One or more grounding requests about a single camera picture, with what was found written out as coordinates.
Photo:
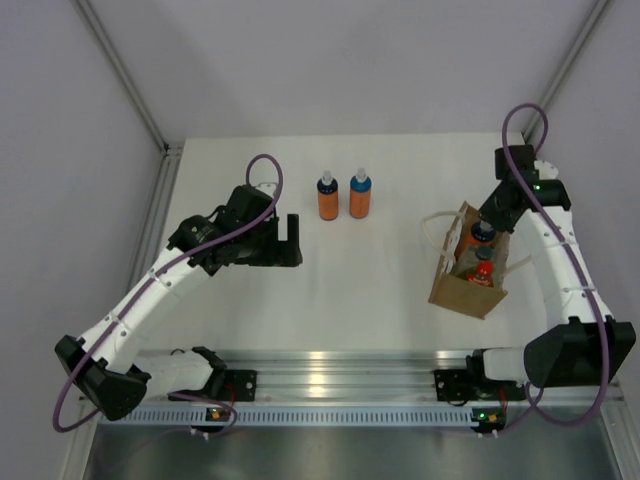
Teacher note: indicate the orange bottle light blue cap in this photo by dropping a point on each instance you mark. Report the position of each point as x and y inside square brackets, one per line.
[360, 194]

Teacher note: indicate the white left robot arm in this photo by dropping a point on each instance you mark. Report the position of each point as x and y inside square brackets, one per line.
[106, 362]

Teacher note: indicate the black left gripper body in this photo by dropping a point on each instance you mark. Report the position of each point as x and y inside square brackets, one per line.
[260, 246]

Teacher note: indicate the white slotted cable duct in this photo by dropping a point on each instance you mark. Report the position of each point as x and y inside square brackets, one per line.
[205, 416]

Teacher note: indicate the aluminium left frame post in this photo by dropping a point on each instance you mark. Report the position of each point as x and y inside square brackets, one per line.
[96, 28]

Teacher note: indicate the orange bottle dark blue cap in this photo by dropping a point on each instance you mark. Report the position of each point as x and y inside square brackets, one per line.
[328, 197]

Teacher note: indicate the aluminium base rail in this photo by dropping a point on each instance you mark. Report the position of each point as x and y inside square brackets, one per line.
[317, 378]

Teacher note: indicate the yellow bottle red cap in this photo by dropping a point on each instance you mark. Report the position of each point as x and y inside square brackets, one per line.
[480, 274]

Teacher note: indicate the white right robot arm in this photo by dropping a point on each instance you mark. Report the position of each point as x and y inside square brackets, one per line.
[532, 202]

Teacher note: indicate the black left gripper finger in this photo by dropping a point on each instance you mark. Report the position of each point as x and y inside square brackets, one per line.
[289, 252]
[288, 227]

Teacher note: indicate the orange bottle navy cap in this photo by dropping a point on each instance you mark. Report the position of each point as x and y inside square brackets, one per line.
[481, 233]

